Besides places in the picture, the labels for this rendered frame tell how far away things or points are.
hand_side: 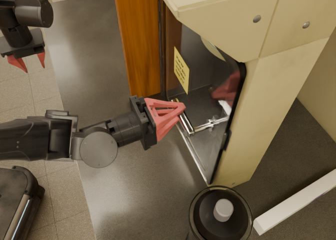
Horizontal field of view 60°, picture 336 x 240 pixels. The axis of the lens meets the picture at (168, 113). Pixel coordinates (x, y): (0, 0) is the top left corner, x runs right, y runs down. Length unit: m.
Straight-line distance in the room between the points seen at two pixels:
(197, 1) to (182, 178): 0.58
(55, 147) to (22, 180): 1.20
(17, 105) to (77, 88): 1.39
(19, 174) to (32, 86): 0.90
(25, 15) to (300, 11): 0.55
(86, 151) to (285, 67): 0.31
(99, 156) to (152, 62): 0.44
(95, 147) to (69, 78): 0.60
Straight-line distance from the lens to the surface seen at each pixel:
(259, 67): 0.40
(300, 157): 0.89
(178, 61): 0.63
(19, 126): 0.49
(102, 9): 1.31
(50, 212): 1.87
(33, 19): 0.71
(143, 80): 0.88
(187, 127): 0.55
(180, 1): 0.28
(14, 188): 1.72
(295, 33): 0.39
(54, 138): 0.53
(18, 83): 2.51
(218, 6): 0.29
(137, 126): 0.53
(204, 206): 0.51
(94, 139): 0.46
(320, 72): 0.96
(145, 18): 0.74
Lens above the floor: 1.66
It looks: 54 degrees down
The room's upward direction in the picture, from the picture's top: straight up
